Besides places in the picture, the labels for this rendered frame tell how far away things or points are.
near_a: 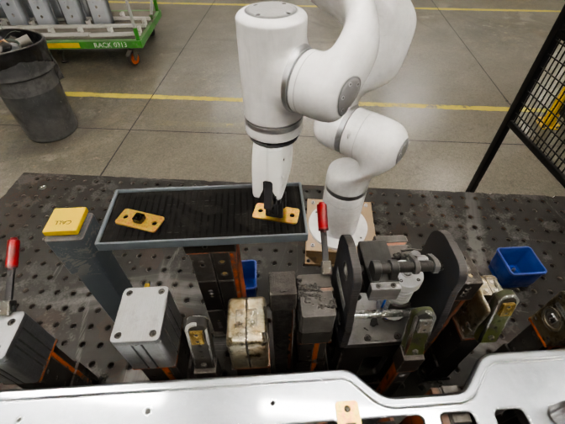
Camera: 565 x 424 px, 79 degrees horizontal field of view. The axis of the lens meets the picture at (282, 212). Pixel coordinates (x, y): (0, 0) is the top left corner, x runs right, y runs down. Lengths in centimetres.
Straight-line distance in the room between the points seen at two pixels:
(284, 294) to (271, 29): 41
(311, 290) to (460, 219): 87
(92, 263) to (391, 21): 75
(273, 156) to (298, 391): 39
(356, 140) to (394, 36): 22
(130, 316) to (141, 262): 61
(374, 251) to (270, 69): 34
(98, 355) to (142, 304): 49
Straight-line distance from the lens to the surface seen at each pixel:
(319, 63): 42
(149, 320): 62
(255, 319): 62
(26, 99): 318
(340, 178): 92
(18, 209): 162
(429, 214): 138
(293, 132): 49
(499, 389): 75
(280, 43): 43
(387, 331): 76
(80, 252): 76
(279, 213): 62
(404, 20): 80
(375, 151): 82
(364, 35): 44
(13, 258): 80
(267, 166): 51
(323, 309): 63
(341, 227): 105
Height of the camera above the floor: 163
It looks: 47 degrees down
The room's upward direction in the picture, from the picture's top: straight up
